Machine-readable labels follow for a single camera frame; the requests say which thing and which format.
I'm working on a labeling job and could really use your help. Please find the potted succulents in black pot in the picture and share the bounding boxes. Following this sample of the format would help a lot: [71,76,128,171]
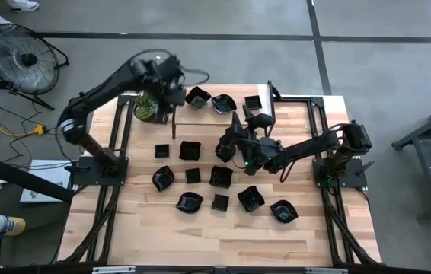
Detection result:
[133,91,160,123]

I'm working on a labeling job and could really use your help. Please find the black floor fan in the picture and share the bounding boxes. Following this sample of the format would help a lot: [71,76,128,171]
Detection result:
[0,22,70,111]

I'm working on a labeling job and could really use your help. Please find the white and yellow bottle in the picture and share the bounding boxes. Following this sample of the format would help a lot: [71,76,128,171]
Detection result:
[0,213,27,237]

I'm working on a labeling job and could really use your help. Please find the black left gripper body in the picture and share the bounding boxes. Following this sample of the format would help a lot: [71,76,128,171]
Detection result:
[157,74,188,115]

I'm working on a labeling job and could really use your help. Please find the black diagonal beam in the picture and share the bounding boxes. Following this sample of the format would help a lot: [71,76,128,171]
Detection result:
[0,151,75,203]

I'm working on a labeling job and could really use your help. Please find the white cardboard box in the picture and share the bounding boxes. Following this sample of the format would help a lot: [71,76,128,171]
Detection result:
[19,158,72,205]

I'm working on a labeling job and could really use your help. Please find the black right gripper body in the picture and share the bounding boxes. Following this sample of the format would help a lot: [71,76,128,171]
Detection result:
[238,135,288,175]

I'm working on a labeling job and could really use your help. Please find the wooden shelf with black frame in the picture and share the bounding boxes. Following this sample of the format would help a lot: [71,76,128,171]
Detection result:
[171,79,277,140]

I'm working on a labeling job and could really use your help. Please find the black wavy square mini plate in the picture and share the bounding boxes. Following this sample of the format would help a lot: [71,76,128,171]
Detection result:
[209,164,235,190]
[237,185,266,213]
[178,140,203,161]
[184,86,212,110]

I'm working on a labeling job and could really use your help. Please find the silver metal bracket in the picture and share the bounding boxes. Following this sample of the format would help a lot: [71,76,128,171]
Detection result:
[92,266,136,274]
[305,267,348,274]

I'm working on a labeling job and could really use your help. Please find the glossy black leaf-shaped mini plate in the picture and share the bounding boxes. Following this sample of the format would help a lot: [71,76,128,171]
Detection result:
[210,94,238,115]
[270,199,299,225]
[175,191,204,215]
[215,142,237,164]
[152,164,176,192]

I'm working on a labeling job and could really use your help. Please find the black floor cable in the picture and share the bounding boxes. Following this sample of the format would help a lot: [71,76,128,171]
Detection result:
[0,98,72,170]

